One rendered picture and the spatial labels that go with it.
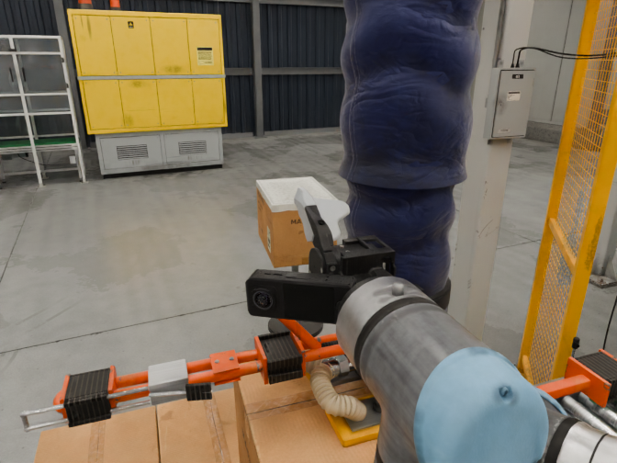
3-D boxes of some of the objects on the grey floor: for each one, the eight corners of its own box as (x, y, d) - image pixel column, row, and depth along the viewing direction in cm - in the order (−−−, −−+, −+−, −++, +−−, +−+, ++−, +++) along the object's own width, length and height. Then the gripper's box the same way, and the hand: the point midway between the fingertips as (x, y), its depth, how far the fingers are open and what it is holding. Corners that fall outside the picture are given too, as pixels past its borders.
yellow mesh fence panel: (511, 364, 290) (580, -8, 217) (529, 367, 287) (604, -9, 214) (526, 475, 213) (642, -46, 139) (550, 480, 210) (680, -49, 136)
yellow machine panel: (218, 159, 893) (208, 18, 807) (230, 168, 815) (221, 14, 729) (94, 169, 808) (68, 14, 721) (95, 181, 730) (65, 8, 643)
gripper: (415, 389, 48) (342, 301, 66) (433, 211, 41) (346, 166, 59) (340, 409, 46) (285, 311, 63) (345, 221, 39) (282, 171, 56)
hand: (294, 243), depth 60 cm, fingers open, 14 cm apart
